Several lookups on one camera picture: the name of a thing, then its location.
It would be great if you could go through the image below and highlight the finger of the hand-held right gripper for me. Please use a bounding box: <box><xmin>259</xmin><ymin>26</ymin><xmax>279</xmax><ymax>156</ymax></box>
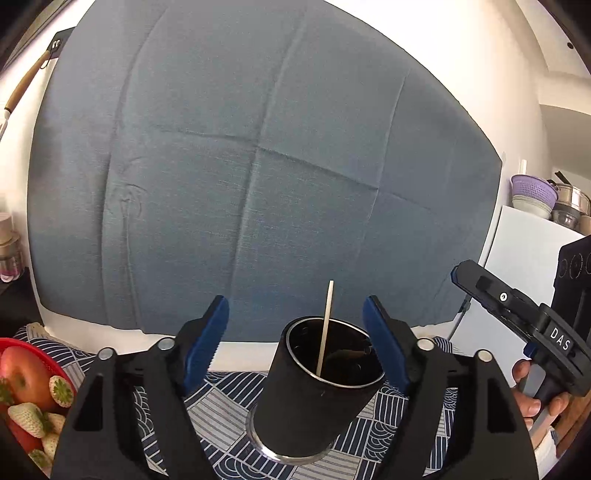
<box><xmin>450</xmin><ymin>260</ymin><xmax>544</xmax><ymax>334</ymax></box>

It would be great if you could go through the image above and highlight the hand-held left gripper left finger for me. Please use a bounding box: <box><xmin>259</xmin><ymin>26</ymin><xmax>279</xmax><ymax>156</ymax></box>
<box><xmin>50</xmin><ymin>295</ymin><xmax>230</xmax><ymax>480</ymax></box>

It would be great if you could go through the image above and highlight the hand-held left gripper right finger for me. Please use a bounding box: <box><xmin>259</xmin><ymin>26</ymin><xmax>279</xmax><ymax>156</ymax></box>
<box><xmin>362</xmin><ymin>295</ymin><xmax>540</xmax><ymax>480</ymax></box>

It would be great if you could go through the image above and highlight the wooden chopstick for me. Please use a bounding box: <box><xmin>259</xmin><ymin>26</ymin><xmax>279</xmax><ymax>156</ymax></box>
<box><xmin>317</xmin><ymin>280</ymin><xmax>334</xmax><ymax>376</ymax></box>

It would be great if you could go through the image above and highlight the black utensil holder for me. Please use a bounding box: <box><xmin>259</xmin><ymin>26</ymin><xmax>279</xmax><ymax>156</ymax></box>
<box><xmin>248</xmin><ymin>316</ymin><xmax>386</xmax><ymax>463</ymax></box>

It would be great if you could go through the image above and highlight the person's right hand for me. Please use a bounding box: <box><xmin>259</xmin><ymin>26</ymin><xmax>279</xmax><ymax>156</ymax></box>
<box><xmin>512</xmin><ymin>359</ymin><xmax>572</xmax><ymax>432</ymax></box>

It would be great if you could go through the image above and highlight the blue patterned tablecloth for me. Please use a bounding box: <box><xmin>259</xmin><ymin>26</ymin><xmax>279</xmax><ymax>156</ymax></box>
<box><xmin>14</xmin><ymin>323</ymin><xmax>462</xmax><ymax>480</ymax></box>

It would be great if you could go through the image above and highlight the stack of white bowls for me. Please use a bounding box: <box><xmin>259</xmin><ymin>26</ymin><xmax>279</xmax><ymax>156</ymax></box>
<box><xmin>512</xmin><ymin>196</ymin><xmax>553</xmax><ymax>220</ymax></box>

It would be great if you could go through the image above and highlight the steel bowl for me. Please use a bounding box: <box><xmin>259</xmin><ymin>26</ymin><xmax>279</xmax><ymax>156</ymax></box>
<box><xmin>551</xmin><ymin>210</ymin><xmax>581</xmax><ymax>230</ymax></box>

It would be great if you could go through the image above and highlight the purple colander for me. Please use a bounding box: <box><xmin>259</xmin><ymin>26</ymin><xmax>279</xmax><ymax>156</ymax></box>
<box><xmin>511</xmin><ymin>174</ymin><xmax>559</xmax><ymax>208</ymax></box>

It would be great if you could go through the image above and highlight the steel pot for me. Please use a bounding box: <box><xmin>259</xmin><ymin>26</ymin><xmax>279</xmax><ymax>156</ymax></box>
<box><xmin>553</xmin><ymin>181</ymin><xmax>591</xmax><ymax>216</ymax></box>

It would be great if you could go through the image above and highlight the blue cloth backdrop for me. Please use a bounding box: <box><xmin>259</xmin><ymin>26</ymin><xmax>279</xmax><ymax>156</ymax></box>
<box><xmin>27</xmin><ymin>0</ymin><xmax>503</xmax><ymax>337</ymax></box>

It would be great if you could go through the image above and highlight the red apple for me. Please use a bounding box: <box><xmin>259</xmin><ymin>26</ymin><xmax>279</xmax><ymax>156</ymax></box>
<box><xmin>0</xmin><ymin>346</ymin><xmax>52</xmax><ymax>411</ymax></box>

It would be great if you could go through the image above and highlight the pile of white strawberries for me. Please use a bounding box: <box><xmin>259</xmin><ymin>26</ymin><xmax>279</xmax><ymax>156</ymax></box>
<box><xmin>0</xmin><ymin>375</ymin><xmax>76</xmax><ymax>472</ymax></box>

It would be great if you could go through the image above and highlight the glass jar with pink lid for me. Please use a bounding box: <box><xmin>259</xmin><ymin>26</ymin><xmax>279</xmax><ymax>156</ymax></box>
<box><xmin>0</xmin><ymin>211</ymin><xmax>25</xmax><ymax>283</ymax></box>

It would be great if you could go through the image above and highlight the red bowl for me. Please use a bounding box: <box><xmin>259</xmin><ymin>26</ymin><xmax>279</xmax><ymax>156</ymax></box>
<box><xmin>0</xmin><ymin>338</ymin><xmax>77</xmax><ymax>476</ymax></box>

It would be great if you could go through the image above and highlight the wooden handled black spatula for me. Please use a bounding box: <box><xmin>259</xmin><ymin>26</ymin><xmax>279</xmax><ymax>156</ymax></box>
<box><xmin>0</xmin><ymin>28</ymin><xmax>77</xmax><ymax>139</ymax></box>

